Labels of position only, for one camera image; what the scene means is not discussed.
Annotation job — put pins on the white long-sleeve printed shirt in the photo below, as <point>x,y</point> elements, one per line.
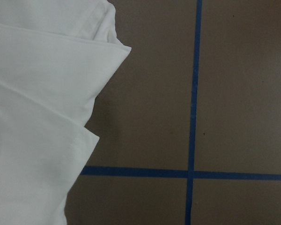
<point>55,58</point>

